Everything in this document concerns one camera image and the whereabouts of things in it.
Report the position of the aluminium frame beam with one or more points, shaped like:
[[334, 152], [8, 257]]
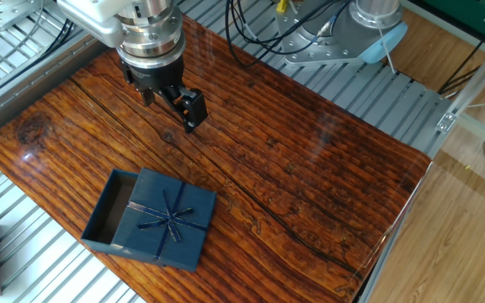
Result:
[[480, 82]]

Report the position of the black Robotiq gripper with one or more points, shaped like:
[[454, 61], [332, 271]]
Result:
[[154, 78]]

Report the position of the yellow plug clip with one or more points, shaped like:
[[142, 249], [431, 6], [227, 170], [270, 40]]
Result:
[[281, 6]]

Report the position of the perforated metal plate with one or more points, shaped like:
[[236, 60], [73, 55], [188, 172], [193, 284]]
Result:
[[6, 12]]

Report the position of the white zip tie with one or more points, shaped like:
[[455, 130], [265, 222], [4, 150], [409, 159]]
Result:
[[386, 46]]

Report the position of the blue ribboned casing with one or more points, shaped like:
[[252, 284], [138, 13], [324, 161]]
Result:
[[158, 235]]

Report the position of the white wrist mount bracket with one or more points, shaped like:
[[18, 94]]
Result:
[[95, 21]]

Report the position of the wood grain table mat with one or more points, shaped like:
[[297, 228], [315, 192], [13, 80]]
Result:
[[289, 168]]

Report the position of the blue gift box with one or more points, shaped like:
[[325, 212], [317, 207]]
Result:
[[95, 237]]

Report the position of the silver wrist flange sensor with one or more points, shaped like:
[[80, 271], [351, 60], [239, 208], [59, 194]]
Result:
[[152, 38]]

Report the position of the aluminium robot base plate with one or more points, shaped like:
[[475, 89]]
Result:
[[310, 46]]

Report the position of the aluminium table edge rail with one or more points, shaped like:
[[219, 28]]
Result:
[[36, 90]]

